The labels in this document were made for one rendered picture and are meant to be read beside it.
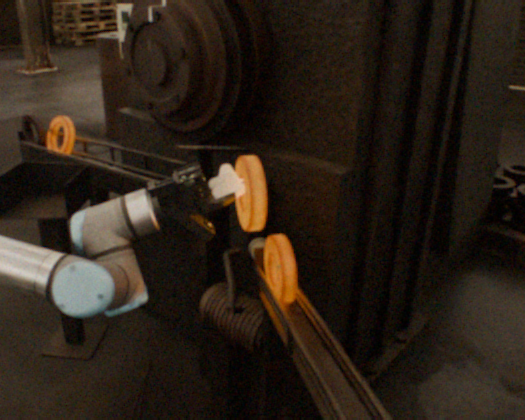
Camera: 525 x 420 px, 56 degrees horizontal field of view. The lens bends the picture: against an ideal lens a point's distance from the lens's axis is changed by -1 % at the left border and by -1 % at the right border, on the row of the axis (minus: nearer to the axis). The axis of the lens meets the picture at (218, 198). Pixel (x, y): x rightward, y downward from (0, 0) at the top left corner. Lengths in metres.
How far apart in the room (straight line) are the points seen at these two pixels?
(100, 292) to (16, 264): 0.16
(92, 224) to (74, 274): 0.17
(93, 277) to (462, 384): 1.50
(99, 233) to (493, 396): 1.51
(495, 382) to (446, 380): 0.17
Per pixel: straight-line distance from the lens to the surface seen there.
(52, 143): 2.31
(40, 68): 8.47
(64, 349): 2.09
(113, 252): 0.98
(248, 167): 0.98
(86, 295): 0.84
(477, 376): 2.09
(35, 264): 0.90
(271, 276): 1.18
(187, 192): 0.97
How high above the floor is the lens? 1.32
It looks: 24 degrees down
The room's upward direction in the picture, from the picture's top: 1 degrees counter-clockwise
